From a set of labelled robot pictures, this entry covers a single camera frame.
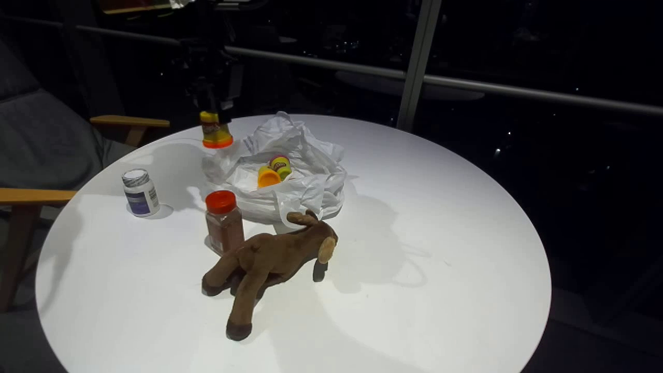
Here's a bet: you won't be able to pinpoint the white pill bottle blue label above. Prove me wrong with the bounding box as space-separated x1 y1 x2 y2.
120 165 162 217

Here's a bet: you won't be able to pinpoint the brown plush moose toy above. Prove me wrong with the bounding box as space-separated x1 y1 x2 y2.
199 208 339 341

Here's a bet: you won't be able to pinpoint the white plastic bag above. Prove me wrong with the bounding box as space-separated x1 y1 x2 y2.
199 110 348 223

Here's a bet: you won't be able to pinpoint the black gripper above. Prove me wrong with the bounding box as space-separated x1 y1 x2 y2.
183 40 244 132

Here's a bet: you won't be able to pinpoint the grey window railing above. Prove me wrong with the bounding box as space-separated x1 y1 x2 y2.
0 13 663 117

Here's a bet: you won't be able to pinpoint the grey armchair wooden armrests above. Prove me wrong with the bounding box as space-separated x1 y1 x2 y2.
0 40 172 312

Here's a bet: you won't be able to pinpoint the brown spice bottle red cap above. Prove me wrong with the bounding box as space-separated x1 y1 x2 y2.
202 189 246 256

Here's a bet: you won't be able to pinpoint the grey window post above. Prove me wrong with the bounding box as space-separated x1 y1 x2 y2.
395 0 444 132

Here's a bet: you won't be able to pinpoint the yellow tub with orange lid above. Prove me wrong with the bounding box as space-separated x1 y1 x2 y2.
199 110 235 150

